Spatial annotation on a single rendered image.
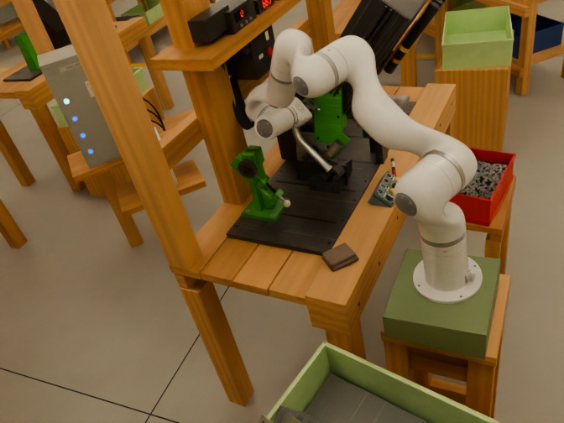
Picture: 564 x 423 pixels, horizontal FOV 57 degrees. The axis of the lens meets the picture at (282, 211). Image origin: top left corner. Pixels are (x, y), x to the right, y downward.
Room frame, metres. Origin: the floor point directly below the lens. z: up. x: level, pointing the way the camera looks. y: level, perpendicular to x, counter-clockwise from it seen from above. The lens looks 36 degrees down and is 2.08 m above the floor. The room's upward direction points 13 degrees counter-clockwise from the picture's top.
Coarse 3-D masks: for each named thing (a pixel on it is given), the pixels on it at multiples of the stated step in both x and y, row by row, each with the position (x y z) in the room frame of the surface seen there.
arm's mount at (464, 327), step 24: (408, 264) 1.11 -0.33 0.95; (480, 264) 1.03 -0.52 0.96; (408, 288) 1.02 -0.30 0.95; (480, 288) 0.95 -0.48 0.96; (384, 312) 0.96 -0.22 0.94; (408, 312) 0.94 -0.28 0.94; (432, 312) 0.92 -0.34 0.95; (456, 312) 0.89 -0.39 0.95; (480, 312) 0.87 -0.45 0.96; (384, 336) 0.95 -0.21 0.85; (408, 336) 0.91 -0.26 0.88; (432, 336) 0.88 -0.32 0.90; (456, 336) 0.84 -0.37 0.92; (480, 336) 0.81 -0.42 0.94
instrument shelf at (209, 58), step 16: (288, 0) 2.03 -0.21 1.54; (272, 16) 1.92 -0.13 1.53; (240, 32) 1.77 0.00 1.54; (256, 32) 1.81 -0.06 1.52; (192, 48) 1.73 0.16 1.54; (208, 48) 1.69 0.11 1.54; (224, 48) 1.65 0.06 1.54; (240, 48) 1.72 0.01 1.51; (160, 64) 1.70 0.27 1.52; (176, 64) 1.66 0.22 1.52; (192, 64) 1.62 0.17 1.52; (208, 64) 1.59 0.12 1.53
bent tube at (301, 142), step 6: (306, 102) 1.76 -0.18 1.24; (312, 102) 1.78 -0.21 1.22; (312, 108) 1.74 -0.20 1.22; (294, 132) 1.78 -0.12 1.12; (300, 138) 1.76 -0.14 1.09; (300, 144) 1.75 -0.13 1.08; (306, 144) 1.74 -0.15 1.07; (306, 150) 1.73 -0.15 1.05; (312, 150) 1.72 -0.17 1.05; (312, 156) 1.71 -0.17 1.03; (318, 156) 1.71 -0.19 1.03; (318, 162) 1.70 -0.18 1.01; (324, 162) 1.69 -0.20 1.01; (324, 168) 1.68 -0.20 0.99; (330, 168) 1.67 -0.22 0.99
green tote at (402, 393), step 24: (312, 360) 0.85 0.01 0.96; (336, 360) 0.86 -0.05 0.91; (360, 360) 0.81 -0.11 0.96; (312, 384) 0.83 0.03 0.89; (360, 384) 0.81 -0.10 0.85; (384, 384) 0.76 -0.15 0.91; (408, 384) 0.71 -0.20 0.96; (408, 408) 0.72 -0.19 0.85; (432, 408) 0.67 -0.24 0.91; (456, 408) 0.63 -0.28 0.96
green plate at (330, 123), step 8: (336, 88) 1.74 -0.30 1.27; (328, 96) 1.76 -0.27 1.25; (336, 96) 1.74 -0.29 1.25; (320, 104) 1.77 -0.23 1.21; (328, 104) 1.75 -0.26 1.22; (336, 104) 1.73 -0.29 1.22; (320, 112) 1.76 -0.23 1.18; (328, 112) 1.74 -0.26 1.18; (336, 112) 1.73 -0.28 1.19; (320, 120) 1.76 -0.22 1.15; (328, 120) 1.74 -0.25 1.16; (336, 120) 1.72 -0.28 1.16; (344, 120) 1.76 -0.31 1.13; (320, 128) 1.75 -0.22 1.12; (328, 128) 1.73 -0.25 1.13; (336, 128) 1.71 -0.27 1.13; (320, 136) 1.75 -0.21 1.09; (328, 136) 1.73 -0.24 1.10; (336, 136) 1.71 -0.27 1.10
